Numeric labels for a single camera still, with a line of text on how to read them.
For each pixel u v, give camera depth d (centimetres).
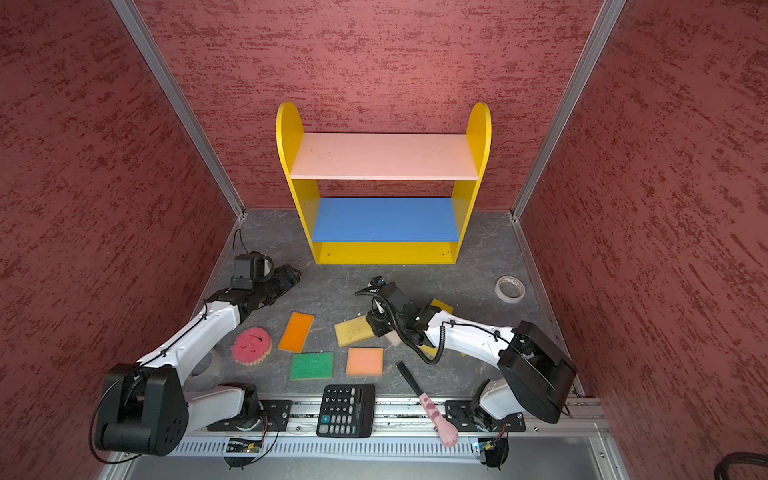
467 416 74
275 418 70
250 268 67
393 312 64
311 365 81
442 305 95
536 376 42
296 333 88
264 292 71
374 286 76
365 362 81
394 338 85
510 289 98
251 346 83
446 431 71
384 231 95
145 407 40
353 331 87
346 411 73
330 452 70
